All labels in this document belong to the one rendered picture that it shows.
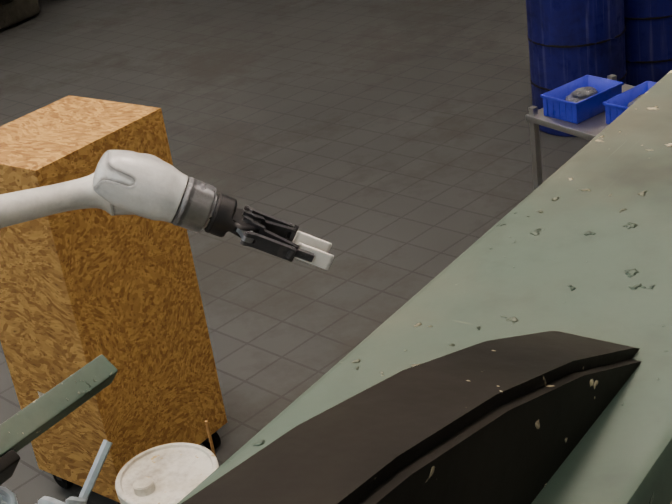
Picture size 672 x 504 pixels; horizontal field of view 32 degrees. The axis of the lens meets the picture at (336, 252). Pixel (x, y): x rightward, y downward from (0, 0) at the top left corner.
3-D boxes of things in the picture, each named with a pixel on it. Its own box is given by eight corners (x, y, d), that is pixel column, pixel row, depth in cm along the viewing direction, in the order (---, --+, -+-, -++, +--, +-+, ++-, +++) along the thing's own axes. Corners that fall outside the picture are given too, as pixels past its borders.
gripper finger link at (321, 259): (298, 241, 213) (298, 243, 212) (334, 255, 215) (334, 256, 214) (292, 255, 214) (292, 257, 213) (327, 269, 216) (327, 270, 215)
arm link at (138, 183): (193, 172, 205) (187, 169, 218) (107, 139, 202) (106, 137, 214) (170, 230, 206) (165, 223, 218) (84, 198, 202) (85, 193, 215)
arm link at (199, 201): (190, 168, 213) (221, 180, 214) (172, 211, 216) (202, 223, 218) (188, 187, 205) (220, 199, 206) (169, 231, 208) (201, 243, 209)
